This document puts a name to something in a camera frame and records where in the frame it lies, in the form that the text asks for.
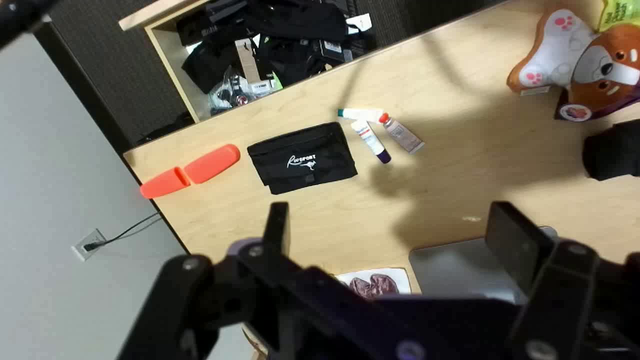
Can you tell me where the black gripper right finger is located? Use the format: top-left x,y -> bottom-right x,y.
481,200 -> 560,296

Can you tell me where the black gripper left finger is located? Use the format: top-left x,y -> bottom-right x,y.
260,200 -> 291,259

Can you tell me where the orange and white plush toy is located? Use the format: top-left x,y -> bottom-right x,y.
506,6 -> 640,123

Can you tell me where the grey monitor stand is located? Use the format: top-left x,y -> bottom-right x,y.
406,236 -> 536,306

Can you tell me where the black pouch with white logo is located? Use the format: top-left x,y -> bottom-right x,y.
246,119 -> 359,196

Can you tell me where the white and red snack packet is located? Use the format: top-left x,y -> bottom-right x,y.
334,266 -> 414,300

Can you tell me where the white tube with dark cap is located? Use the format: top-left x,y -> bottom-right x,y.
350,117 -> 394,165

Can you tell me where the black folded cloth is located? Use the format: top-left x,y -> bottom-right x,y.
580,117 -> 640,182

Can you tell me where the white tube with green cap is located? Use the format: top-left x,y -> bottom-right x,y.
335,105 -> 388,123

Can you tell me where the grey tube with orange cap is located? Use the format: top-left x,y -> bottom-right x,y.
375,110 -> 425,155

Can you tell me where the black clothes pile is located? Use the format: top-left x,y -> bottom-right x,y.
173,0 -> 374,101

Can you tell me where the yellow-green packet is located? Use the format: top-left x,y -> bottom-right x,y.
595,0 -> 640,31

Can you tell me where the black power cable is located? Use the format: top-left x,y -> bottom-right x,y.
82,209 -> 164,253

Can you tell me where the white wall outlet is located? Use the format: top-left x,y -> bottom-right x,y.
69,225 -> 108,263

